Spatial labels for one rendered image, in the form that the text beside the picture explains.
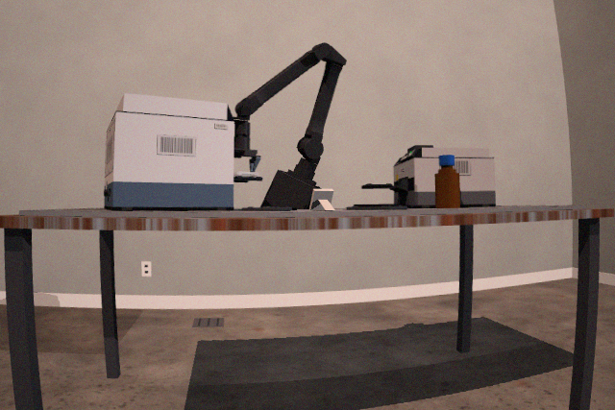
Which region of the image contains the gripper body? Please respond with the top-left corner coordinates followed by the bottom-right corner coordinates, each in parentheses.
top-left (234, 134), bottom-right (261, 158)

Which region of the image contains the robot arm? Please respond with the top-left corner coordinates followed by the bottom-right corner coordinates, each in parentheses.
top-left (234, 42), bottom-right (347, 186)

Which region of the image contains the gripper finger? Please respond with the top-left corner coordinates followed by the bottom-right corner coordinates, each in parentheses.
top-left (249, 157), bottom-right (261, 172)

